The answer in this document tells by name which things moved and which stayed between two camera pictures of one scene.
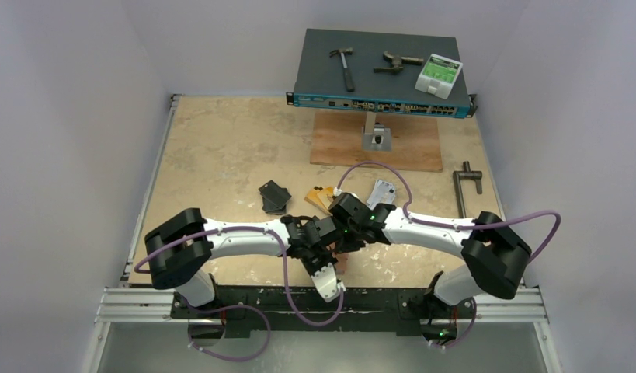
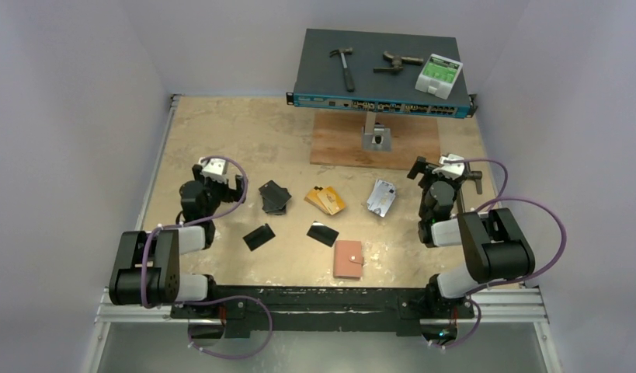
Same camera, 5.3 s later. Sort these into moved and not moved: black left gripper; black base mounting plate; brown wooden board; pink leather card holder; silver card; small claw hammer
Moved: black left gripper; pink leather card holder
Not moved: small claw hammer; black base mounting plate; silver card; brown wooden board
